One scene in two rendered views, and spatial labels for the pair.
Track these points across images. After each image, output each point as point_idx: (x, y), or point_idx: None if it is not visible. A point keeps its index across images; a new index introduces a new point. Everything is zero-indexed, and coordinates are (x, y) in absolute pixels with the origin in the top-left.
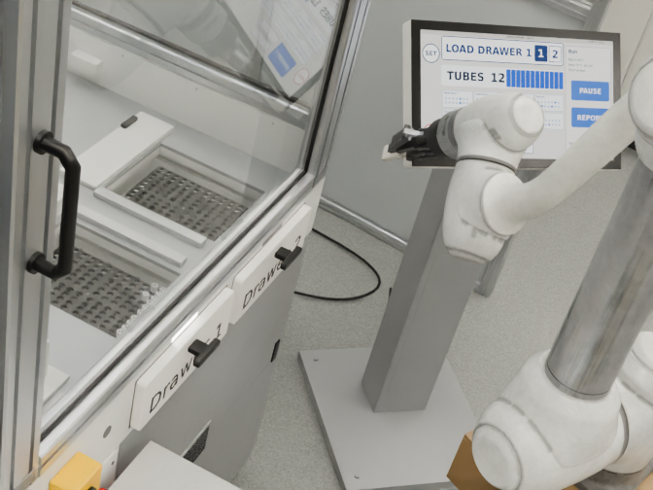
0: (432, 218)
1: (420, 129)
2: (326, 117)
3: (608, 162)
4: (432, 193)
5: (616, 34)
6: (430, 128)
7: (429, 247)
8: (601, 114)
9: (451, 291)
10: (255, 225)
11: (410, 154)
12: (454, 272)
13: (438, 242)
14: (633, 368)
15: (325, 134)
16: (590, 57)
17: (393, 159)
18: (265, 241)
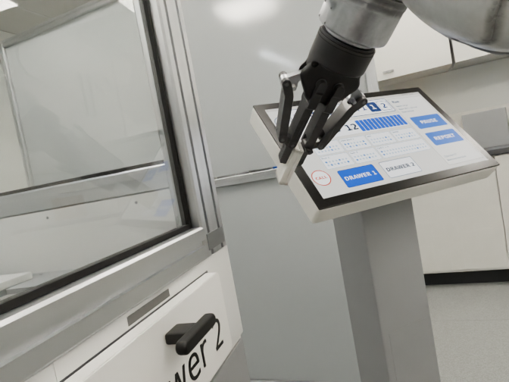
0: (365, 299)
1: (301, 65)
2: (180, 132)
3: (486, 162)
4: (352, 278)
5: (416, 88)
6: (313, 45)
7: (379, 329)
8: (450, 133)
9: (421, 372)
10: (87, 274)
11: (307, 140)
12: (413, 349)
13: (384, 319)
14: None
15: (191, 161)
16: (410, 102)
17: (291, 173)
18: (135, 315)
